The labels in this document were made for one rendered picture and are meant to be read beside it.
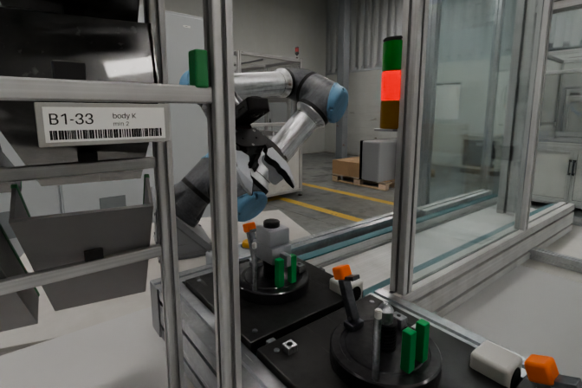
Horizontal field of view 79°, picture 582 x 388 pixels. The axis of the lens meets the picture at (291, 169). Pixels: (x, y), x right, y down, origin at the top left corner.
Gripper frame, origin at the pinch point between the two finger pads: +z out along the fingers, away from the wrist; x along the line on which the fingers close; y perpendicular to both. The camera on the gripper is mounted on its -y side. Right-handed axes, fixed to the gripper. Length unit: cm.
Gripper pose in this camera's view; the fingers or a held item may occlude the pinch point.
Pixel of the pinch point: (273, 184)
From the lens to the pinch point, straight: 62.3
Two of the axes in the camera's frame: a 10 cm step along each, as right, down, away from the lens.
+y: -4.1, 6.6, 6.3
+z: 4.7, 7.4, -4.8
